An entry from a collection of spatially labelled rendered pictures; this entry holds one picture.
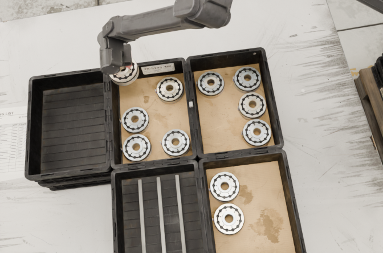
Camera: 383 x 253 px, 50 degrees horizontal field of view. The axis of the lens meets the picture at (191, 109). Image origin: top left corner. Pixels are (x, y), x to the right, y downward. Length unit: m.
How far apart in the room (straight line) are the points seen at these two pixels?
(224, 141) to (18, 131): 0.87
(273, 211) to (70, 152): 0.77
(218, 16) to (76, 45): 1.15
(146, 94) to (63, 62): 0.48
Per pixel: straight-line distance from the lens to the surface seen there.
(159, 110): 1.58
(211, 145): 1.52
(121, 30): 1.15
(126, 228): 1.50
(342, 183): 1.69
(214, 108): 1.57
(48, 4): 3.08
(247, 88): 1.57
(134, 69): 1.43
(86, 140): 1.61
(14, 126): 1.89
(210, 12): 0.88
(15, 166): 1.83
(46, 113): 1.71
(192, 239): 1.46
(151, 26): 1.04
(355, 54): 2.75
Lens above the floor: 2.29
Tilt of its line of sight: 68 degrees down
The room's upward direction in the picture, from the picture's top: 10 degrees counter-clockwise
